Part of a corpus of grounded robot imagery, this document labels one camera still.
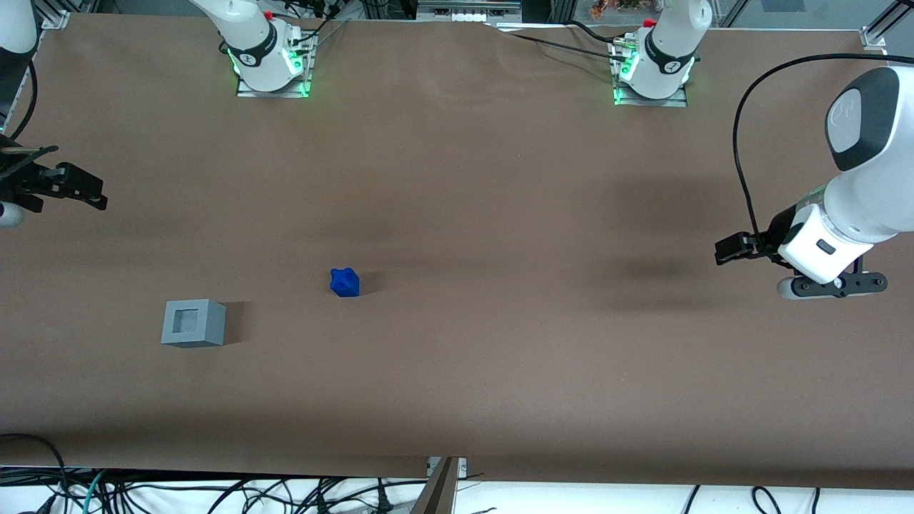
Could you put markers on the blue plastic part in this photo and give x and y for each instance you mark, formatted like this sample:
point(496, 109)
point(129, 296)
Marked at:
point(345, 283)

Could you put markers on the gray cube base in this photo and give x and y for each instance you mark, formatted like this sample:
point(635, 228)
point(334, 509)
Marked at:
point(211, 325)

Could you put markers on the white power strip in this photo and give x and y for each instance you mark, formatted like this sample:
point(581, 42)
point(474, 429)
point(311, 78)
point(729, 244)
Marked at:
point(468, 14)

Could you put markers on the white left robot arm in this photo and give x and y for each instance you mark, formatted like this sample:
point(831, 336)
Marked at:
point(871, 207)

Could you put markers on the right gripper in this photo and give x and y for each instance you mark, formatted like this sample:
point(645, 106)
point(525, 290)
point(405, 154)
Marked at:
point(21, 180)

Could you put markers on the aluminium profile post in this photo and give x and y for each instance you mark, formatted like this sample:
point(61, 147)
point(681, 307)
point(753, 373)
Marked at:
point(439, 496)

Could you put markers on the brown table cover sheet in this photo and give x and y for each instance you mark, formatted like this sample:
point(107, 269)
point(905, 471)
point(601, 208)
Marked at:
point(457, 285)

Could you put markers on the silver corner bracket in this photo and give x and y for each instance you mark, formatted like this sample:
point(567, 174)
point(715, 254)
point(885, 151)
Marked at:
point(872, 39)
point(56, 20)

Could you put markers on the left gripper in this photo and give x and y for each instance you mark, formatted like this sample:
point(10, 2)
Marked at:
point(780, 230)

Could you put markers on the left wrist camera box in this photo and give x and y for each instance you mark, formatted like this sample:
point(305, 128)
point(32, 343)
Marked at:
point(835, 285)

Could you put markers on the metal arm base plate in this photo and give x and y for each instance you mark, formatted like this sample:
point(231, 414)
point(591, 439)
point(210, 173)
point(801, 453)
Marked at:
point(250, 93)
point(675, 102)

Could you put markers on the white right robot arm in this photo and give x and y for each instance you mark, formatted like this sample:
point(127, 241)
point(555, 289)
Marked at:
point(250, 43)

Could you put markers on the silver table edge bracket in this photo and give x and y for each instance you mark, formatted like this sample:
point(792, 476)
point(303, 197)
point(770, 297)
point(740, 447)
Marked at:
point(462, 467)

